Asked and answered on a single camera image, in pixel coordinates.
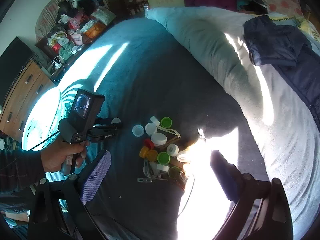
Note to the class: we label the person's left forearm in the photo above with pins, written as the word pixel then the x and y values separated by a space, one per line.
pixel 17 170

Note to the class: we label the pile of plastic bottle caps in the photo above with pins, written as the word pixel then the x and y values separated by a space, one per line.
pixel 162 152

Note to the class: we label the teal bed blanket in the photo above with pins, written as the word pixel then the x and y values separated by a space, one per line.
pixel 150 67

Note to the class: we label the dark wooden side table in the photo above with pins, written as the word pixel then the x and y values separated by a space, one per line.
pixel 85 45

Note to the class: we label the black television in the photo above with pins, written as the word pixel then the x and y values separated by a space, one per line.
pixel 12 60

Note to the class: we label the grey plastic clothespin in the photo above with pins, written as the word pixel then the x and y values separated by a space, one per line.
pixel 145 180
pixel 148 167
pixel 161 176

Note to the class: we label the yellow patterned cloth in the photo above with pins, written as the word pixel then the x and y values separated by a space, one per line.
pixel 308 28

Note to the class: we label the pale grey quilt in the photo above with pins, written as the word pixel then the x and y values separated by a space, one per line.
pixel 212 42

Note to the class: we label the wooden dresser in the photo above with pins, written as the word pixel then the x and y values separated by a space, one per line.
pixel 27 87

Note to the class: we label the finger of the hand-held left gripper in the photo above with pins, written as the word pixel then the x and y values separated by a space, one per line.
pixel 108 124

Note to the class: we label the floral pillow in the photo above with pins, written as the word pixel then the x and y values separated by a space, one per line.
pixel 282 5

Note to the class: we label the wooden clothespin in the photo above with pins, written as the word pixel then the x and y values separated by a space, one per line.
pixel 172 139

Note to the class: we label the heap of bags and clothes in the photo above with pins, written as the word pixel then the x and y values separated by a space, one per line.
pixel 82 17

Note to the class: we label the navy blue jacket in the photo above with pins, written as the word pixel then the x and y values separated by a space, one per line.
pixel 275 40

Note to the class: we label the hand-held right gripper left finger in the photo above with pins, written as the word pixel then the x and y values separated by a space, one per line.
pixel 96 177

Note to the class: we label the person's left hand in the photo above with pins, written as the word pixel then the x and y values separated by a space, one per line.
pixel 53 158

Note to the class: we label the wicker chair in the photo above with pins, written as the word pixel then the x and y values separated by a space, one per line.
pixel 46 17

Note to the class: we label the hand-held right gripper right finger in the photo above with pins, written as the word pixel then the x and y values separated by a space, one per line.
pixel 221 172

